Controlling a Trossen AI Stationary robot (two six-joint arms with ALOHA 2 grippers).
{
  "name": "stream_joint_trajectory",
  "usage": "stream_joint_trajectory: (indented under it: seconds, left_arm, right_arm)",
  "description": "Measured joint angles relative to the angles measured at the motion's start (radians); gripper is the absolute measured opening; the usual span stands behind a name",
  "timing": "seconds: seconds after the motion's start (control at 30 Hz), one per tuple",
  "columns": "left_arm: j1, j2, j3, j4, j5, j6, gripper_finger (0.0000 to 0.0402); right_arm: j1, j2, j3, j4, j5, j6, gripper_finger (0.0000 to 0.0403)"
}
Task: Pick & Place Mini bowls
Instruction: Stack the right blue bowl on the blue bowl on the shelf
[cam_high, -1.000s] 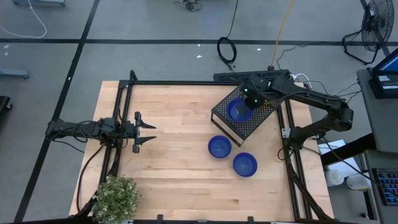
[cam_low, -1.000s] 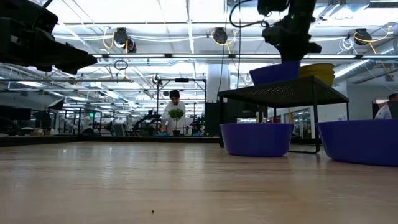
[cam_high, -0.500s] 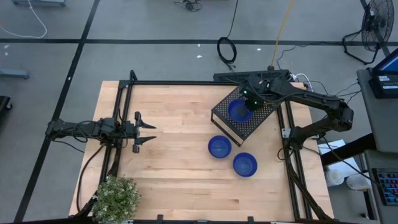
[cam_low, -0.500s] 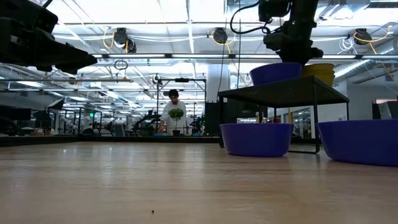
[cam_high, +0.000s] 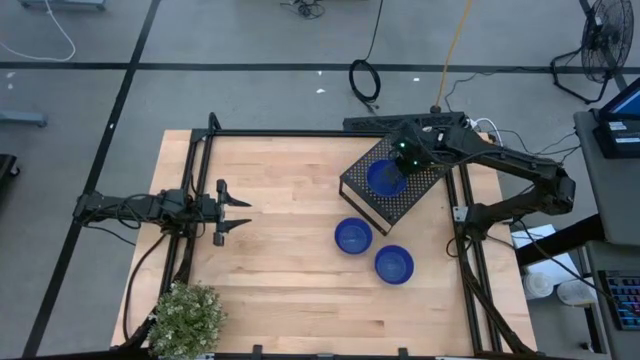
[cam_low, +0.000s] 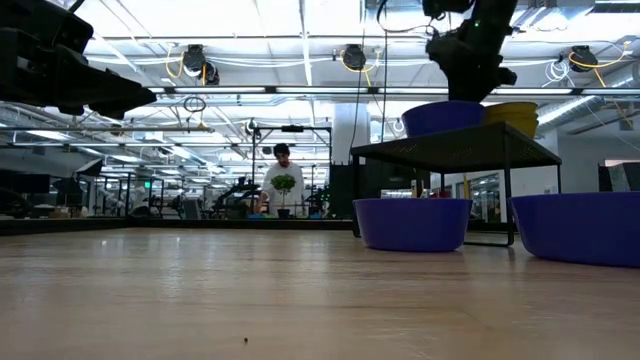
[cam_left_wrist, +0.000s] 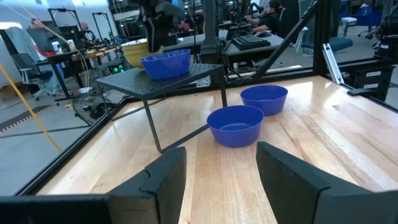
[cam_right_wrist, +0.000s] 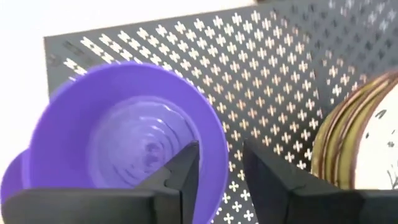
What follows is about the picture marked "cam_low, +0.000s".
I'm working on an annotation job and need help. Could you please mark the black cabinet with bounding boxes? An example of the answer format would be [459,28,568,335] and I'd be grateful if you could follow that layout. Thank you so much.
[329,163,356,220]

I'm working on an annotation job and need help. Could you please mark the black aluminium table frame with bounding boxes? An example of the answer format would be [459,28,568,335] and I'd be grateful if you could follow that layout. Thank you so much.
[0,217,355,237]

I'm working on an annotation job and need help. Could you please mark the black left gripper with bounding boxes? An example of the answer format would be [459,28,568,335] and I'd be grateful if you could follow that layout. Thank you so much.
[0,0,157,121]

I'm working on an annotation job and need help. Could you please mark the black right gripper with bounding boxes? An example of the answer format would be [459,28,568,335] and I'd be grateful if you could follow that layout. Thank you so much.
[425,29,519,104]

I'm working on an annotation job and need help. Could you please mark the blue mini bowl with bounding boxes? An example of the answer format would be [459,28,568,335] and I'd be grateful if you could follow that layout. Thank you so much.
[509,191,640,269]
[401,100,487,139]
[352,197,474,253]

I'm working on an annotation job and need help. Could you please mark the small potted tree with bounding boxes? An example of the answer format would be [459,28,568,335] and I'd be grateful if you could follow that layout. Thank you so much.
[269,173,297,220]

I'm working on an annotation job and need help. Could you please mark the thin black hanging cable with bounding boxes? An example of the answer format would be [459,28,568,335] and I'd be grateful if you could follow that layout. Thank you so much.
[380,29,389,144]

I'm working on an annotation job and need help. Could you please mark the black ceiling cable reel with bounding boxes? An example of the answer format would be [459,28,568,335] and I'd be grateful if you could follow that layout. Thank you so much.
[181,43,221,86]
[569,44,599,74]
[341,43,368,72]

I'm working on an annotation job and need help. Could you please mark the distant black station frame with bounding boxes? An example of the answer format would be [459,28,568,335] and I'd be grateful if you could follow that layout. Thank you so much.
[251,124,334,221]

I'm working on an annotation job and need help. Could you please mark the person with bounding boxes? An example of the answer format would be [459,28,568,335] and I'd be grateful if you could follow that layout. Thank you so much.
[258,143,306,220]

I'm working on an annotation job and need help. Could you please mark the black perforated metal shelf riser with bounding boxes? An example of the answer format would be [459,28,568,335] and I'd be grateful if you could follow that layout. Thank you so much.
[349,122,563,249]

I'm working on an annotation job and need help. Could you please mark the long ceiling light strip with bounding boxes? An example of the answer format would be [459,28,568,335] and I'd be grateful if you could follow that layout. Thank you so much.
[147,85,640,97]

